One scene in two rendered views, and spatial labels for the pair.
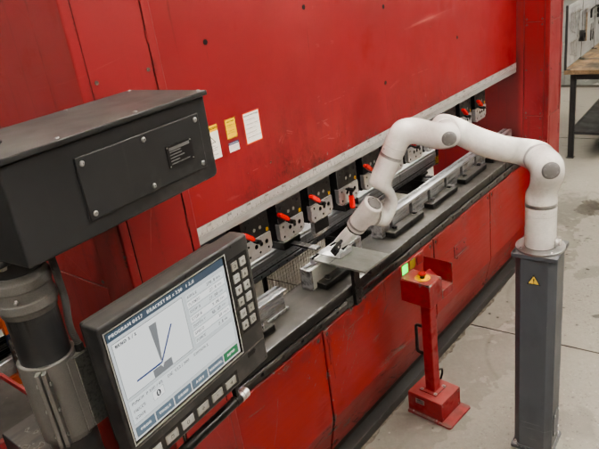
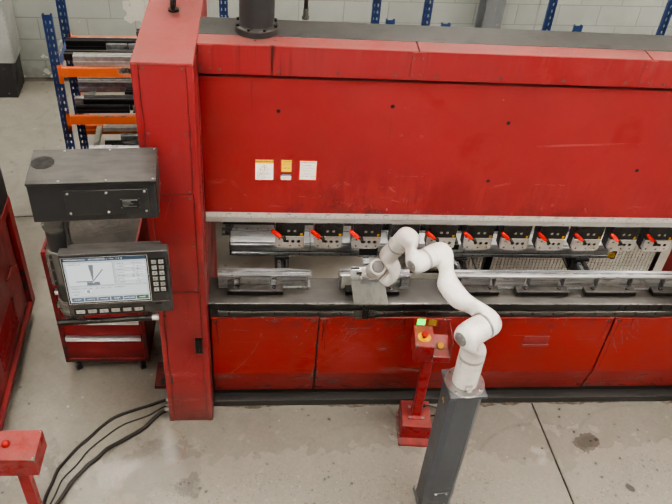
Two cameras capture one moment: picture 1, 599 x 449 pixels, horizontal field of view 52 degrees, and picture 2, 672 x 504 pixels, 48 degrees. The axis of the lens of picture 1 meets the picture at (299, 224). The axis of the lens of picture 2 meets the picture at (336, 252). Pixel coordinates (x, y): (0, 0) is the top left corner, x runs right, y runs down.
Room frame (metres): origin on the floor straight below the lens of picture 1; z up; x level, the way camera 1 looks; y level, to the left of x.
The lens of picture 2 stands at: (-0.01, -1.98, 3.68)
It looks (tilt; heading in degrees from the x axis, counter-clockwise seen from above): 40 degrees down; 41
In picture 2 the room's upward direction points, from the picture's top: 5 degrees clockwise
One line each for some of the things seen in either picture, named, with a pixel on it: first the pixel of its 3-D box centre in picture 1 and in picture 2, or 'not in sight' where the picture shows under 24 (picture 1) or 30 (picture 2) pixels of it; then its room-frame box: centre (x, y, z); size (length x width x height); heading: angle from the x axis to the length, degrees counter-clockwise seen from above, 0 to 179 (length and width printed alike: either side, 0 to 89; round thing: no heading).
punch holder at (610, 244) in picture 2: (459, 114); (620, 234); (3.48, -1.01, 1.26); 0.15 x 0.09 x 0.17; 138
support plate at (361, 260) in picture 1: (350, 257); (368, 287); (2.36, -0.20, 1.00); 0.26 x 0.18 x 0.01; 48
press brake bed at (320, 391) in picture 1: (413, 299); (464, 346); (2.91, -0.55, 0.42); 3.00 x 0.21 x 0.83; 138
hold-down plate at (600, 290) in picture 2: (471, 173); (608, 291); (3.46, -1.07, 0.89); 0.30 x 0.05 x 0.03; 138
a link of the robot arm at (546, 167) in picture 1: (544, 178); (471, 340); (2.17, -0.94, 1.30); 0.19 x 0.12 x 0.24; 172
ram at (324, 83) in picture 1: (387, 52); (510, 156); (2.94, -0.52, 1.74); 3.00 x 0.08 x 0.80; 138
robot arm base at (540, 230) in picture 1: (540, 225); (467, 369); (2.20, -0.95, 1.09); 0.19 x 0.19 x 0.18
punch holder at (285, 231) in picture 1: (283, 216); (327, 231); (2.29, 0.06, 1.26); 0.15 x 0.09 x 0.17; 138
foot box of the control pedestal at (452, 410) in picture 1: (438, 399); (414, 423); (2.50, -0.57, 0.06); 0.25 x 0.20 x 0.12; 44
